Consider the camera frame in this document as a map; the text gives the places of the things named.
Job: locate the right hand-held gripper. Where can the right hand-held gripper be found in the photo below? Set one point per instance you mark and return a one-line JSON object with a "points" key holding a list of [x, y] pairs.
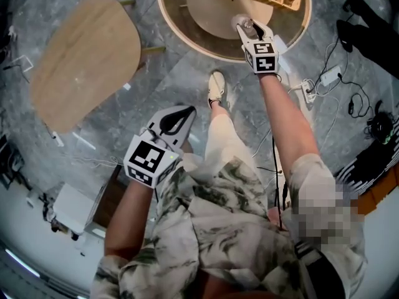
{"points": [[265, 58]]}

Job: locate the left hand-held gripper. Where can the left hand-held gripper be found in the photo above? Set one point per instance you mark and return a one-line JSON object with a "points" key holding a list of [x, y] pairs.
{"points": [[146, 164]]}

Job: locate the person's left forearm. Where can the person's left forearm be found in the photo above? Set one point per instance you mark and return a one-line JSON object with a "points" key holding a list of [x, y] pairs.
{"points": [[127, 220]]}

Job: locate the person's right forearm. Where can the person's right forearm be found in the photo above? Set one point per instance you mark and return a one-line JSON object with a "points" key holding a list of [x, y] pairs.
{"points": [[286, 123]]}

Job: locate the round glass coffee table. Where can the round glass coffee table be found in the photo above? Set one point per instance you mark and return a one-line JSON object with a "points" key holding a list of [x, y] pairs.
{"points": [[174, 17]]}

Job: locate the person's bare leg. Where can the person's bare leg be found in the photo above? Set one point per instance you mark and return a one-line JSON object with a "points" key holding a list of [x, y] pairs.
{"points": [[219, 111]]}

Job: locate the white sneaker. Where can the white sneaker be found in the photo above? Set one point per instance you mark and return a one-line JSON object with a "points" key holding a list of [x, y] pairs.
{"points": [[216, 87]]}

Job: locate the beige shorts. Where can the beige shorts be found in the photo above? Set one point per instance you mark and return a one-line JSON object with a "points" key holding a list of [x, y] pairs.
{"points": [[227, 148]]}

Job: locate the white flat power adapter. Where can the white flat power adapter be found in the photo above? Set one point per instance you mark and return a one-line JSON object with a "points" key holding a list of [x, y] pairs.
{"points": [[331, 76]]}

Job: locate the dark wooden side table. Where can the dark wooden side table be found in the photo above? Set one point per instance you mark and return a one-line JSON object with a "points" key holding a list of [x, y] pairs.
{"points": [[109, 198]]}

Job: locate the oval wooden table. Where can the oval wooden table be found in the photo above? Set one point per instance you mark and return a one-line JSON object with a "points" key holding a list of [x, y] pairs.
{"points": [[84, 61]]}

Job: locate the small white power strip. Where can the small white power strip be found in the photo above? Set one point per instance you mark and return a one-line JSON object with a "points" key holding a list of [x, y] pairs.
{"points": [[58, 139]]}

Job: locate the white green patterned shirt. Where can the white green patterned shirt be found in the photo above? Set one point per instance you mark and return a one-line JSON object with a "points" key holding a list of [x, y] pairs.
{"points": [[218, 235]]}

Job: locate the white box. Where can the white box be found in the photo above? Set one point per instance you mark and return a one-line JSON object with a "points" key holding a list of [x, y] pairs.
{"points": [[73, 207]]}

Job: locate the black headset bundle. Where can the black headset bundle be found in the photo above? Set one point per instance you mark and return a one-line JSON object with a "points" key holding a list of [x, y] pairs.
{"points": [[380, 125]]}

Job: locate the black white striped cloth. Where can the black white striped cloth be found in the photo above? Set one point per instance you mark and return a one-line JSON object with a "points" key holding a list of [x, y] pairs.
{"points": [[368, 173]]}

